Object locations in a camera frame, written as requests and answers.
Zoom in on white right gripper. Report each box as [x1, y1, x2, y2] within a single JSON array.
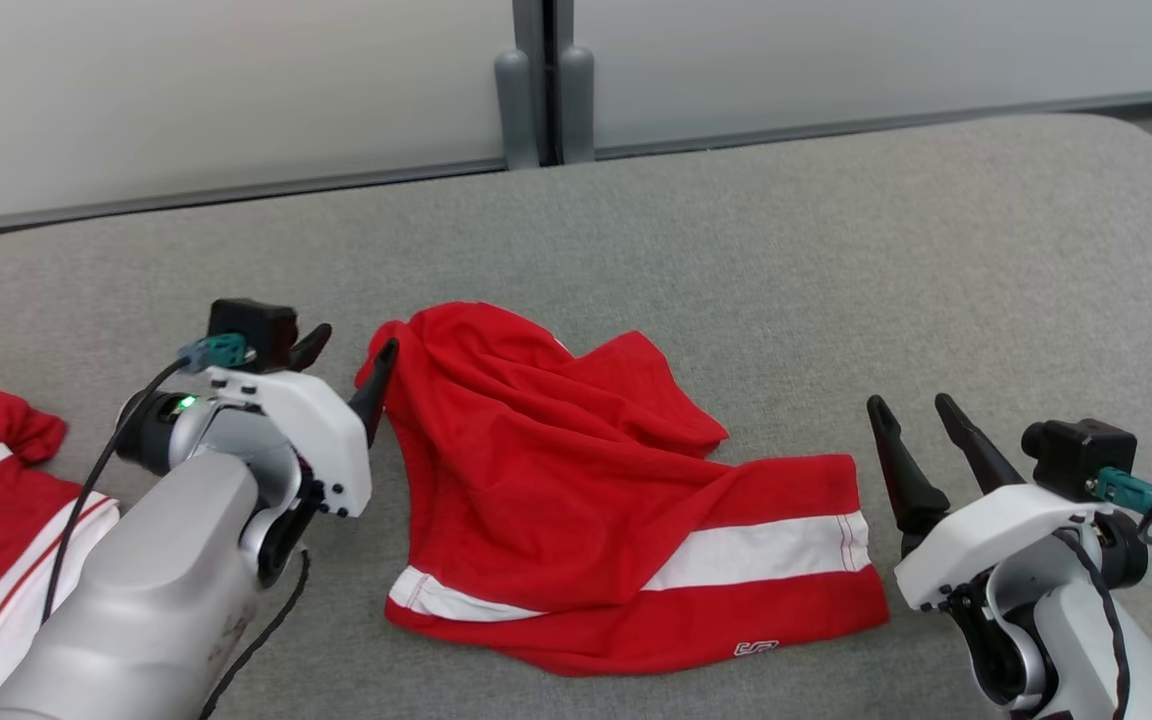
[[867, 393, 1115, 611]]

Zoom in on thin black braided cable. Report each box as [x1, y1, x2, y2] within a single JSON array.
[[198, 548, 312, 720], [1056, 528, 1134, 720]]

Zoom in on white partition panel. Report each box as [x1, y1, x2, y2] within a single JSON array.
[[576, 0, 1152, 161], [0, 0, 517, 239]]

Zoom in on grey partition joining post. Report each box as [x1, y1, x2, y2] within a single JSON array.
[[493, 0, 597, 169]]

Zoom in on black cable with teal plug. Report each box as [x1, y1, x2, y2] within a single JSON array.
[[41, 335, 249, 626], [1086, 468, 1152, 546]]

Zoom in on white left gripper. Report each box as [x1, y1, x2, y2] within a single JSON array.
[[201, 323, 400, 518]]

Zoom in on red shorts with white stripe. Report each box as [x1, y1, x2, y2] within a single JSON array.
[[354, 300, 890, 678]]

